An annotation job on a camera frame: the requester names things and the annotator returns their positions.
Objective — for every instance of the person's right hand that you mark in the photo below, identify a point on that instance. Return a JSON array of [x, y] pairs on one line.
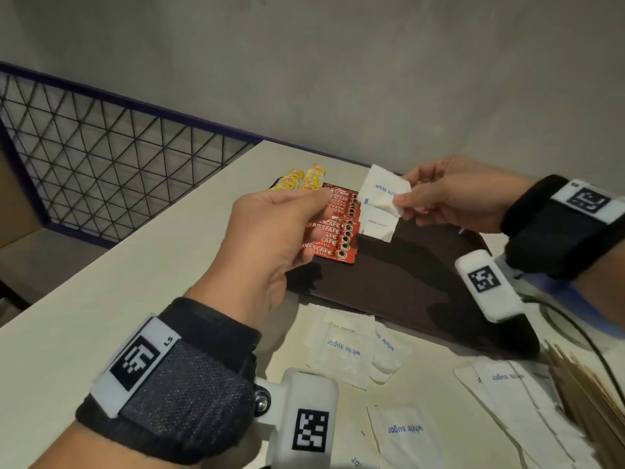
[[464, 195]]

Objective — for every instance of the person's left hand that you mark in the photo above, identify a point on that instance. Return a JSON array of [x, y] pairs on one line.
[[259, 249]]

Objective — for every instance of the row of white tea bags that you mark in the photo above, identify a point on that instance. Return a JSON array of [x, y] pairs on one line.
[[312, 178], [288, 180]]

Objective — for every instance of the row of red coffee sachets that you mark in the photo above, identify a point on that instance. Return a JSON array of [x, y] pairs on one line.
[[337, 239]]

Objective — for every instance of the square white sugar packet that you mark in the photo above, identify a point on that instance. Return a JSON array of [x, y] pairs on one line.
[[378, 224], [381, 185]]

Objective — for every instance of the brown plastic tray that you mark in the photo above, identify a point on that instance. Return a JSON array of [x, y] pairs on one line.
[[415, 288]]

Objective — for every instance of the pile of white sugar packets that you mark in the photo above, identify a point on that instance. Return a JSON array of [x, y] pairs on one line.
[[342, 351]]

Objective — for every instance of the bundle of wooden stir sticks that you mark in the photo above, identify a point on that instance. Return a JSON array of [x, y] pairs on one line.
[[595, 410]]

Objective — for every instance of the black wristband white markers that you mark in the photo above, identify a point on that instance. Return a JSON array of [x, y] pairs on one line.
[[537, 249], [195, 400]]

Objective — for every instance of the purple metal mesh railing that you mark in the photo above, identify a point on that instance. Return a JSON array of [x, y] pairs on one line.
[[97, 95]]

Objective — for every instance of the black metal table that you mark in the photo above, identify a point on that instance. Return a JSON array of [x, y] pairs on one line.
[[10, 295]]

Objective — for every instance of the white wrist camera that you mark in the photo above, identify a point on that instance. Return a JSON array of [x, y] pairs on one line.
[[498, 307], [302, 390]]

